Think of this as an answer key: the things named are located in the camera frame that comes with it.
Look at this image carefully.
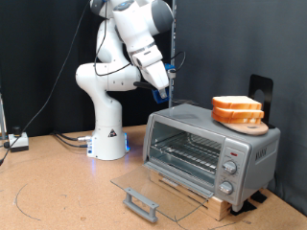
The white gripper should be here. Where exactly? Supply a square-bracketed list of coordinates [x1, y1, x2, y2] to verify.
[131, 43, 171, 100]

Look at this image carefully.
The fork with blue grip block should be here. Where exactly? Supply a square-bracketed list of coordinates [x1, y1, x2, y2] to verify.
[133, 80, 171, 104]

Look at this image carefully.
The white bread slice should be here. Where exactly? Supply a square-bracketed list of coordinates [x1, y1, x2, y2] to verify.
[211, 105, 266, 120]
[211, 95, 263, 110]
[211, 112, 263, 125]

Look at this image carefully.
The glass oven door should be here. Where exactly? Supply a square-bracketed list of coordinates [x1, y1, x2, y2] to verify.
[110, 161, 215, 223]

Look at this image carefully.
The silver toaster oven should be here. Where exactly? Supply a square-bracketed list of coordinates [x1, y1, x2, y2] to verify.
[142, 103, 282, 212]

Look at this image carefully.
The silver oven knob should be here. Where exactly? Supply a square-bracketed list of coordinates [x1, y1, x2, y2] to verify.
[218, 180, 234, 196]
[223, 159, 239, 175]

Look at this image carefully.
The vertical aluminium pole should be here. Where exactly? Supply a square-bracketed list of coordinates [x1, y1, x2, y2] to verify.
[168, 0, 177, 108]

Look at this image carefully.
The grey backdrop curtain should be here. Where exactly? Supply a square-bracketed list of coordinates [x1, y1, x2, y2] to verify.
[172, 0, 307, 215]

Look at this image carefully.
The round wooden board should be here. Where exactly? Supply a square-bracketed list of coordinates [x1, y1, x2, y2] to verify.
[220, 120, 270, 136]

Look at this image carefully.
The black metal bookend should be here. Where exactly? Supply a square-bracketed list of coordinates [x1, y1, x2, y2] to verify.
[248, 74, 276, 129]

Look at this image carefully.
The black foam pad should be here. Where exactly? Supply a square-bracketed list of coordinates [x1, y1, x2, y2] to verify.
[250, 191, 269, 204]
[229, 200, 258, 217]

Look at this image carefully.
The black backdrop curtain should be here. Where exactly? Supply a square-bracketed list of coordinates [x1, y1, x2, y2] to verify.
[0, 0, 174, 138]

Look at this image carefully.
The grey emergency stop box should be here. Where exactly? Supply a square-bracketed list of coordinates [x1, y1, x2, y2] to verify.
[8, 126, 30, 153]

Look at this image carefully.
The thin metal pole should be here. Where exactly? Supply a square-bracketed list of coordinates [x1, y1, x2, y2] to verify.
[0, 92, 8, 141]

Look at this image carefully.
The wire oven rack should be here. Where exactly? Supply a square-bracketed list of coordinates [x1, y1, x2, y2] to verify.
[150, 131, 223, 175]

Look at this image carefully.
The black camera cable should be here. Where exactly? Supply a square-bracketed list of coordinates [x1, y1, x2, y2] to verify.
[93, 0, 187, 78]

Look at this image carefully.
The black cable silver plug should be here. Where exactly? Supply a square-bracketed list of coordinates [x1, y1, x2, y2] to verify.
[51, 130, 94, 143]

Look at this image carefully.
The black base cable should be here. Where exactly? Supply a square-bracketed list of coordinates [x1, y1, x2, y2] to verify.
[54, 135, 90, 149]

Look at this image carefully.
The long black hanging cable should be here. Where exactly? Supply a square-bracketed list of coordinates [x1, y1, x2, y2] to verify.
[0, 0, 92, 166]

